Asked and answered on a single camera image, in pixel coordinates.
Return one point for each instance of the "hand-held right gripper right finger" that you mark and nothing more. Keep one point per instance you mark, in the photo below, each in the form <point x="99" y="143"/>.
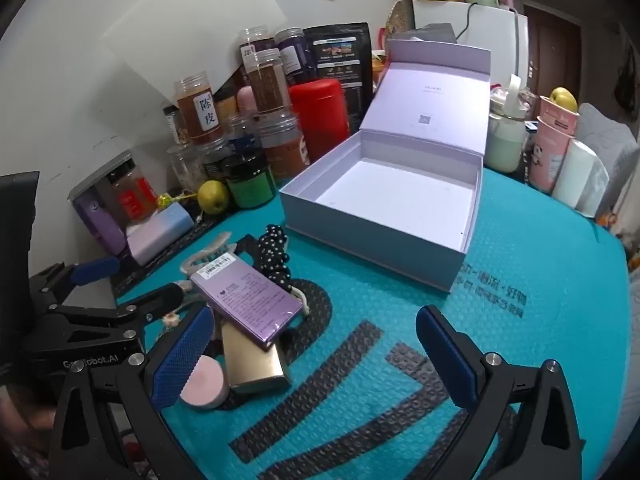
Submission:
<point x="445" y="360"/>

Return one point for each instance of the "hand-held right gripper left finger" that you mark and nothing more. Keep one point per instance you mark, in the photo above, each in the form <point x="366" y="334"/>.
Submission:
<point x="180" y="360"/>

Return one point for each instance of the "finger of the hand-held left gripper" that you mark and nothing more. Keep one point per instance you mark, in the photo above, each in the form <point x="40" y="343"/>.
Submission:
<point x="150" y="302"/>
<point x="95" y="267"/>

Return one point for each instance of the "pink round compact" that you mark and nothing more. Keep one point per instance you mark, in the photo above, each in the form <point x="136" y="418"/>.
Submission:
<point x="205" y="385"/>

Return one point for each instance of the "pearl beige hair claw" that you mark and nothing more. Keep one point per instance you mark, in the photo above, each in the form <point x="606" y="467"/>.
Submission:
<point x="192" y="261"/>

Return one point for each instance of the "gold rectangular box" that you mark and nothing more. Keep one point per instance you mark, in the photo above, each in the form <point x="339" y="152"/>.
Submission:
<point x="252" y="365"/>

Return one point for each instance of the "purple rectangular box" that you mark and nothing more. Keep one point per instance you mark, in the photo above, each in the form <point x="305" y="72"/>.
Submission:
<point x="245" y="300"/>

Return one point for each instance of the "black polka dot scrunchie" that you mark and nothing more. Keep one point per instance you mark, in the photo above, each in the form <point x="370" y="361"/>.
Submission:
<point x="274" y="255"/>

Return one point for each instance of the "lavender gift box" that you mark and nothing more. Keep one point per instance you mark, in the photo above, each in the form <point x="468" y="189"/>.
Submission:
<point x="400" y="185"/>

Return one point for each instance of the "grey and purple device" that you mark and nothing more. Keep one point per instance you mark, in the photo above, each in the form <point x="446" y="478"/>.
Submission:
<point x="100" y="220"/>

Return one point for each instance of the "pastel power bank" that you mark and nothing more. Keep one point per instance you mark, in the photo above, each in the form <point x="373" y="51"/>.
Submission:
<point x="160" y="235"/>

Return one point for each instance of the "small red packet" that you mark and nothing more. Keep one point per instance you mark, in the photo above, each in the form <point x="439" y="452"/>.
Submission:
<point x="136" y="199"/>

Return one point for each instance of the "teal bubble mat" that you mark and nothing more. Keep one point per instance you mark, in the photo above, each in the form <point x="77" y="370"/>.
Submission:
<point x="375" y="310"/>

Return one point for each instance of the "green apple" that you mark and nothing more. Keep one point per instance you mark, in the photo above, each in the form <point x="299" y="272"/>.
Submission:
<point x="212" y="196"/>

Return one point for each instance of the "small glass jar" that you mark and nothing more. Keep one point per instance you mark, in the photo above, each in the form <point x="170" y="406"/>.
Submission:
<point x="187" y="167"/>

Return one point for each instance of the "dark green jar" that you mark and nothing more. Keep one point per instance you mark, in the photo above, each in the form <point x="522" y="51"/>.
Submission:
<point x="250" y="187"/>

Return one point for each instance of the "white label brown jar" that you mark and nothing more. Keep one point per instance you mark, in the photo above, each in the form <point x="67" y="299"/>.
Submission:
<point x="200" y="110"/>

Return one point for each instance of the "mint green bottle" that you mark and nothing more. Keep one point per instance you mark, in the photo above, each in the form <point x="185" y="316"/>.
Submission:
<point x="505" y="145"/>

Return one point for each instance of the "pink bottle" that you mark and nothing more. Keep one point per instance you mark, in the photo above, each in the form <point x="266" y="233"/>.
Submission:
<point x="246" y="101"/>

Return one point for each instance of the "white tissue roll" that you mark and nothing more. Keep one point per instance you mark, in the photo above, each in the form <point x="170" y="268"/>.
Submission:
<point x="580" y="180"/>

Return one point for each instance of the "pink panda paper cup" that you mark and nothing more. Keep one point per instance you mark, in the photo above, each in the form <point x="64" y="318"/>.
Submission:
<point x="550" y="160"/>

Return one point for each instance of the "red canister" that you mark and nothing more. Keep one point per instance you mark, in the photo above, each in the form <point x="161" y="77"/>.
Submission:
<point x="320" y="120"/>

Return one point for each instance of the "white paper board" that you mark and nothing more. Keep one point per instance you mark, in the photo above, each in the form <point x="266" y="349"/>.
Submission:
<point x="200" y="25"/>

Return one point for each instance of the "grey quilted bedding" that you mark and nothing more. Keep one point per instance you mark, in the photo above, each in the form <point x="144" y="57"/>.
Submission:
<point x="610" y="150"/>

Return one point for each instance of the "dark label clear jar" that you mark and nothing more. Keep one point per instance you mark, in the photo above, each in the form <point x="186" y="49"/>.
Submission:
<point x="255" y="42"/>

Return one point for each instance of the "yellow pear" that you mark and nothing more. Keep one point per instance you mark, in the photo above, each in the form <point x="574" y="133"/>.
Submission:
<point x="564" y="100"/>

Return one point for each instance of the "purple label jar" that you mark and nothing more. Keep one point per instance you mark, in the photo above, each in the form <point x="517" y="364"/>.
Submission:
<point x="295" y="55"/>

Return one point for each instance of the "red paper packet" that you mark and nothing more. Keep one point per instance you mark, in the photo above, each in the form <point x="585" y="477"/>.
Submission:
<point x="380" y="72"/>

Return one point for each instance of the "black snack pouch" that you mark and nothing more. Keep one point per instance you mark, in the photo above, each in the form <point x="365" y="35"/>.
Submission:
<point x="340" y="55"/>

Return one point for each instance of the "grey cloth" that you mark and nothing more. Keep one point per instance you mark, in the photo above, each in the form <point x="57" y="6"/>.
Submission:
<point x="430" y="32"/>

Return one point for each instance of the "brown door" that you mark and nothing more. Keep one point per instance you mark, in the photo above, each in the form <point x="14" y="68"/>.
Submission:
<point x="552" y="50"/>

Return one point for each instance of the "white refrigerator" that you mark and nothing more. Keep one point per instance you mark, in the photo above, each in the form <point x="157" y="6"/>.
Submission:
<point x="495" y="30"/>

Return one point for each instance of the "woven straw fan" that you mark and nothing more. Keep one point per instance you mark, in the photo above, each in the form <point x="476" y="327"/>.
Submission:
<point x="397" y="22"/>

